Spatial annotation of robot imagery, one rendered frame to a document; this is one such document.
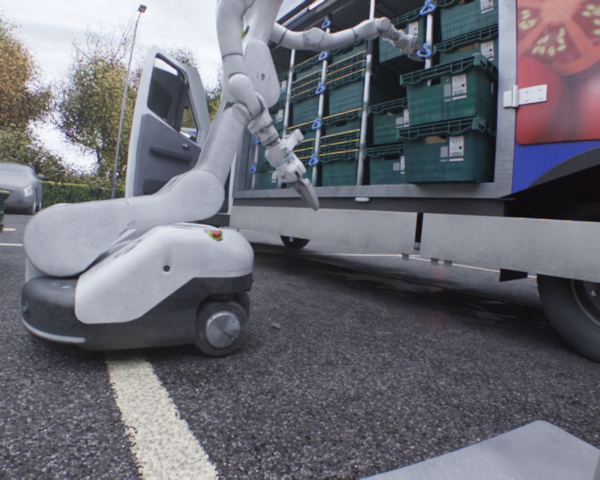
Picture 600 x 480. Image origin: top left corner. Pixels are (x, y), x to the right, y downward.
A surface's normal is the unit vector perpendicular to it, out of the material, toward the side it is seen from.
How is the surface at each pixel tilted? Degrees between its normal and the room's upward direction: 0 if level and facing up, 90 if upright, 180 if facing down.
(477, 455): 0
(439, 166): 93
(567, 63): 90
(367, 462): 0
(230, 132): 90
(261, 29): 89
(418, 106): 100
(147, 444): 0
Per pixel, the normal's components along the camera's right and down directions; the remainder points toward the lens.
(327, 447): 0.09, -1.00
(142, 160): 0.93, 0.03
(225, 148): 0.56, 0.07
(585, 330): -0.63, -0.29
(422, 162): -0.78, 0.11
